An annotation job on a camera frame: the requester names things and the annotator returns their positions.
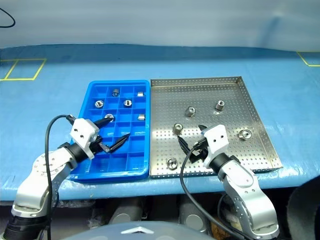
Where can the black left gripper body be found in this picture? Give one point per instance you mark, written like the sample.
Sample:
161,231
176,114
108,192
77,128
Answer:
97,147

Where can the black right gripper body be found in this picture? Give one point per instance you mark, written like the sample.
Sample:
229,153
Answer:
201,153

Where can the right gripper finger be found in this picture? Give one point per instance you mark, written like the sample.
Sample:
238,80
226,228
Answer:
202,128
183,146

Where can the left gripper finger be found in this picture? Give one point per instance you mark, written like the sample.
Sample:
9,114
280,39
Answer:
102,122
118,143

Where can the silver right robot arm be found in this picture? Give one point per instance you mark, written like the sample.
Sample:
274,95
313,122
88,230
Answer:
247,197

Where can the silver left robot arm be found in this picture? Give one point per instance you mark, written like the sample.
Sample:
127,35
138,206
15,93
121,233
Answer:
47,165

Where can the blue compartment tray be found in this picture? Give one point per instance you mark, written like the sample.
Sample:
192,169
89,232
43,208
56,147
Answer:
135,160

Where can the perforated metal tray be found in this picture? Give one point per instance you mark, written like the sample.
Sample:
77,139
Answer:
162,112

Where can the grey cylindrical part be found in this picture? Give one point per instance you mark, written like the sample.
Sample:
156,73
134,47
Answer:
125,212
192,217

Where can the grey rounded robot body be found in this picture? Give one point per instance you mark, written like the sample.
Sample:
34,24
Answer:
112,232

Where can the dark rounded shape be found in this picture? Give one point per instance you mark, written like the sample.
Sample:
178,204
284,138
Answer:
305,212

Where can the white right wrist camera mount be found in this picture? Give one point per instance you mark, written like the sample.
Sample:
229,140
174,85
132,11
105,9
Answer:
216,137

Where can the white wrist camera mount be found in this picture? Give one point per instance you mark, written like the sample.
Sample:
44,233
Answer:
216,137
82,132

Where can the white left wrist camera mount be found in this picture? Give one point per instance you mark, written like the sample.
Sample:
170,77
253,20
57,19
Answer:
82,132

